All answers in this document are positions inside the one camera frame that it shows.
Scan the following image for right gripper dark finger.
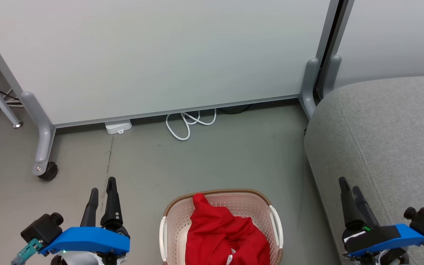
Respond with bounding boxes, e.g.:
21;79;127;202
338;177;364;229
351;186;381;227

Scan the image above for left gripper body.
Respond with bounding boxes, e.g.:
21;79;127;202
52;217;130;265

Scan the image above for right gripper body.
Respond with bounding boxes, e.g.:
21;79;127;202
342;223;410;265

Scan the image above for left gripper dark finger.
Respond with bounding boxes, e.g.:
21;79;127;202
100;177;124;227
80;188;99;227

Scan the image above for red garment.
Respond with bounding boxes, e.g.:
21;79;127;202
185;193;271;265

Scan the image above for grey fabric sofa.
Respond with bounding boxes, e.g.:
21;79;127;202
304;75;424;265

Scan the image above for black caster wheel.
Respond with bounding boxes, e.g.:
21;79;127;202
38;162;59;181

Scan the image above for beige plastic laundry basket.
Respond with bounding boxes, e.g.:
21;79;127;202
159;188;284;265

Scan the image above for white power adapter box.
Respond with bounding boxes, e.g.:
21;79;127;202
105;119;133;135

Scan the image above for grey partition foot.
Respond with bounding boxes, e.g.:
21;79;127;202
322;55;342;98
299;57;320;119
21;92;56;176

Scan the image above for blue left camera mount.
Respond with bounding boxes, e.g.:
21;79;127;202
38;226;131;257

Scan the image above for teal left camera connector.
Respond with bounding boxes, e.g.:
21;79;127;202
11;238;44;265

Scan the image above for looped white cable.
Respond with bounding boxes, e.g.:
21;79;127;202
165;109;218;141

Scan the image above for thin black cable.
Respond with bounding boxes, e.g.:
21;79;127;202
218;104;252;115

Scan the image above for white partition panel grey frame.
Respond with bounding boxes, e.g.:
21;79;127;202
0;0;341;128

